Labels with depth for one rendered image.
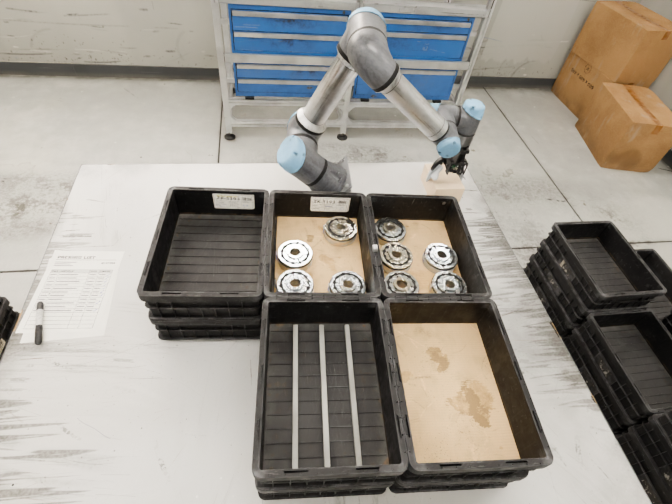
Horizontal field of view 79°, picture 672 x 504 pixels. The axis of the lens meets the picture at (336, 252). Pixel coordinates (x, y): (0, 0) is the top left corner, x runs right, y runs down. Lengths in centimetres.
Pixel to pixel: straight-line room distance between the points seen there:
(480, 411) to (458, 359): 13
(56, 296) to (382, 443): 102
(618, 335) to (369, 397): 133
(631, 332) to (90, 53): 398
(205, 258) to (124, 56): 291
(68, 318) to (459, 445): 109
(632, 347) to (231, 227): 166
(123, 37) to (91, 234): 253
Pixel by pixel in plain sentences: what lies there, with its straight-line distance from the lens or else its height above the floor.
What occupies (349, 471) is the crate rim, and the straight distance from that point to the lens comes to 87.
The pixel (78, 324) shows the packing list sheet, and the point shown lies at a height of 70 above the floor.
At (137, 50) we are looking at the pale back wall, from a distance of 393.
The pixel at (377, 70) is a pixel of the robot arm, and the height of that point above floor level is 127.
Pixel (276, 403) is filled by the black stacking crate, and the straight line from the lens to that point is 101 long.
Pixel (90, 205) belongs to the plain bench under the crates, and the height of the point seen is 70.
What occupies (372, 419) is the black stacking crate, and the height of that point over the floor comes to 83.
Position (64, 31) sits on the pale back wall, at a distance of 403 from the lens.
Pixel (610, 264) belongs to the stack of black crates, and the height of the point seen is 49.
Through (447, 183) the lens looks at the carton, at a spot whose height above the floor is 78.
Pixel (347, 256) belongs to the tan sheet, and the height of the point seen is 83.
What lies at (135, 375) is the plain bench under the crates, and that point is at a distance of 124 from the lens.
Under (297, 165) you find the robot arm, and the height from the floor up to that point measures 92.
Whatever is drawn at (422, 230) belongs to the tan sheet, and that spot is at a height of 83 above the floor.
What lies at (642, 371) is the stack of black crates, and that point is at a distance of 206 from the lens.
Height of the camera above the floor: 178
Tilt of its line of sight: 49 degrees down
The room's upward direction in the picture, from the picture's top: 9 degrees clockwise
